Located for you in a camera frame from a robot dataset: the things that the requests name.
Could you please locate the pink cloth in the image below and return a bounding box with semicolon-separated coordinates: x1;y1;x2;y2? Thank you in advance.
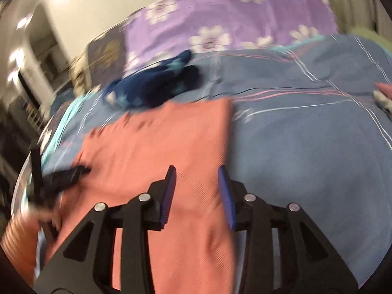
374;82;392;111

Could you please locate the blue plaid bed quilt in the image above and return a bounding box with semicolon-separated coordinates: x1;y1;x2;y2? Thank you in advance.
40;34;392;294

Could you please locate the beige curtain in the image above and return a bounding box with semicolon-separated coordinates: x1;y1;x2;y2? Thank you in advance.
321;0;392;37

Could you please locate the purple floral pillow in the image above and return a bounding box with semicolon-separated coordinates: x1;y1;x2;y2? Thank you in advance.
124;0;339;74

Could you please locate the salmon knit sweater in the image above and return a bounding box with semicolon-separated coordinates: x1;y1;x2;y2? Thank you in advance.
46;97;243;294

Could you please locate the dark gold-patterned pillow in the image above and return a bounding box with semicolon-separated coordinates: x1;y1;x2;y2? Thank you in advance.
84;33;127;87

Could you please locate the person's left hand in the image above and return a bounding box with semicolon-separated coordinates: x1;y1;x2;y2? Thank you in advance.
32;206;62;232

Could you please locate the navy star-print garment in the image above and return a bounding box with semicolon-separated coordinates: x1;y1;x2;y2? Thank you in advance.
102;50;201;109

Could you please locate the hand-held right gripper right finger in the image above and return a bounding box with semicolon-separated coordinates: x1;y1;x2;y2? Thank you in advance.
217;165;359;294

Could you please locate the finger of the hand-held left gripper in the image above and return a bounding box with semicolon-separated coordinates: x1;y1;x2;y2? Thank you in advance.
46;165;92;190

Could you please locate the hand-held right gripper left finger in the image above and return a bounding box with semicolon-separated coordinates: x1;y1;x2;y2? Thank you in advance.
33;165;177;294

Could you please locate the person's left forearm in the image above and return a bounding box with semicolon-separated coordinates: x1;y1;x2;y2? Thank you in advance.
1;213;42;286

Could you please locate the dark furniture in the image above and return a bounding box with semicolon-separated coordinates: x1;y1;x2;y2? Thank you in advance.
0;95;46;190

